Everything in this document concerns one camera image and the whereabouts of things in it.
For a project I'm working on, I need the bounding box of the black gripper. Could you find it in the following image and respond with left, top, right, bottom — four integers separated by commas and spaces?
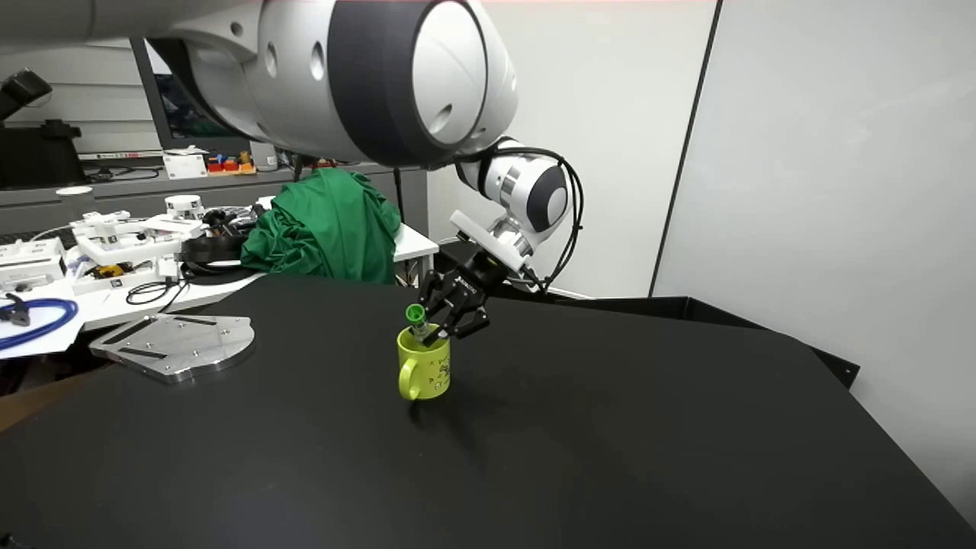
412, 240, 520, 344

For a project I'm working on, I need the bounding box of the yellow-green mug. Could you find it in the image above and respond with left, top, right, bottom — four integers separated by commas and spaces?
395, 322, 456, 406

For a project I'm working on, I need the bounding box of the green cloth heap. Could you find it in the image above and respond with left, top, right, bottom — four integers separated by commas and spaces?
238, 164, 407, 289

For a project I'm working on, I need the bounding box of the grey metal plate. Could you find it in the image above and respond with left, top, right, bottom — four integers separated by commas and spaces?
88, 310, 256, 386

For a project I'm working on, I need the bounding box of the small white box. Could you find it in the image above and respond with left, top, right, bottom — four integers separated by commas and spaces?
159, 148, 214, 182

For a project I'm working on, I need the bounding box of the dark framed monitor screen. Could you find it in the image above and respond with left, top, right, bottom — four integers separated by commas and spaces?
126, 37, 262, 161

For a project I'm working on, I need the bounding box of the white plastic device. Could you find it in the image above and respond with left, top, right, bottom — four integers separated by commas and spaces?
65, 192, 208, 281

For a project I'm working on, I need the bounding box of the grey counter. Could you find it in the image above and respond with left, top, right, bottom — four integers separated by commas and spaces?
0, 155, 429, 243

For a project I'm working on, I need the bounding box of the white side table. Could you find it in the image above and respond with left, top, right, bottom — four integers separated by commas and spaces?
0, 197, 443, 359

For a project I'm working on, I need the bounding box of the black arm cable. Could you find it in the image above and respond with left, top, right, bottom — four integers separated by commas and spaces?
496, 143, 589, 296

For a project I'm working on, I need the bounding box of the black cable loop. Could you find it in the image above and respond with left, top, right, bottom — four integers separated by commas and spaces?
123, 272, 191, 309

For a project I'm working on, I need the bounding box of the blue cable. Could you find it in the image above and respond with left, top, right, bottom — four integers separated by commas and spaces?
0, 292, 82, 357

